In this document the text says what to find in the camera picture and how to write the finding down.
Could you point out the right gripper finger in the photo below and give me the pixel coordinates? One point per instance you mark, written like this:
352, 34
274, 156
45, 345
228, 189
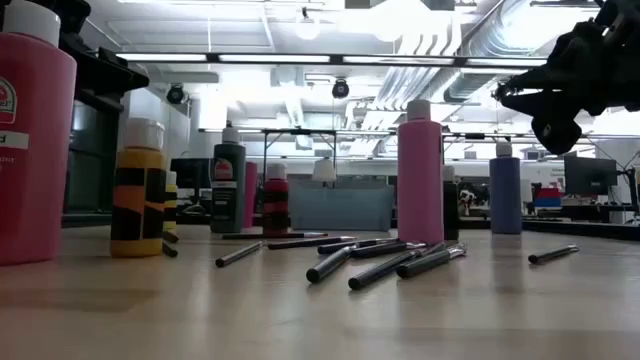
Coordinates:
525, 102
530, 81

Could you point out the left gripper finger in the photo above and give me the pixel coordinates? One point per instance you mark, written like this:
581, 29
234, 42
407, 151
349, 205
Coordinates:
112, 57
125, 82

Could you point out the small yellow paint bottle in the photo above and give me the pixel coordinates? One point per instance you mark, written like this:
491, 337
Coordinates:
171, 191
134, 160

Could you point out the large purple paint bottle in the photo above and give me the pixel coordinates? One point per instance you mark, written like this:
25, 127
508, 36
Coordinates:
505, 195

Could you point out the large red paint bottle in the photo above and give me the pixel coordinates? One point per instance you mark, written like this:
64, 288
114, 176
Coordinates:
35, 150

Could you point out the large pink paint bottle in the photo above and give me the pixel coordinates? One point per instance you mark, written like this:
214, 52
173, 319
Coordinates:
420, 180

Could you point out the small black paint bottle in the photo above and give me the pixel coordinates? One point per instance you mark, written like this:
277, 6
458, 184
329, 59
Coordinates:
451, 210

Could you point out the lone marker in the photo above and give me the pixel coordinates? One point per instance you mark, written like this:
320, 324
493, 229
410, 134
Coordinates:
550, 255

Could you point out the large dark green paint bottle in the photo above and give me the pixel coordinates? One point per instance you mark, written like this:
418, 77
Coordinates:
227, 210

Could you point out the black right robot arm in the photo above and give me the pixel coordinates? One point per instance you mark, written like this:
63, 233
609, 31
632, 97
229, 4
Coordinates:
622, 12

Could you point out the red and blue bin stack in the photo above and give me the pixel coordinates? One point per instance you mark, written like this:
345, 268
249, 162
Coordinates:
547, 192

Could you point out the black computer monitor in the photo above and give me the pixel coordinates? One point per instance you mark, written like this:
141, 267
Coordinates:
590, 175
190, 172

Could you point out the long ceiling light strip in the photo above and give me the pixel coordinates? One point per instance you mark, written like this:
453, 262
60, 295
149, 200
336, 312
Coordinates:
270, 58

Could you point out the red plastic cup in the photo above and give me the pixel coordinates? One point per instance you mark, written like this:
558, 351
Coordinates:
251, 195

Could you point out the round white ceiling lamp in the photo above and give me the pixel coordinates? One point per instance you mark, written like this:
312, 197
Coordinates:
307, 29

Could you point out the white cone-shaped object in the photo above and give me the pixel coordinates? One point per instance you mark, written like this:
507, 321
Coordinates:
324, 171

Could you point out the black hanging ceiling camera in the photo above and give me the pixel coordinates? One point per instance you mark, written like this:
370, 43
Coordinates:
340, 90
175, 95

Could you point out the silver ceiling duct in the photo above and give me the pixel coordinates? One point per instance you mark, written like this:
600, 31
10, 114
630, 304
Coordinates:
475, 50

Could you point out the black aluminium table frame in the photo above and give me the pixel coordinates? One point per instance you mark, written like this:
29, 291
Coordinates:
575, 229

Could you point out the black background table frame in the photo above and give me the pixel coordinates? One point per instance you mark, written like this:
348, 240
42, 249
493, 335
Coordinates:
300, 132

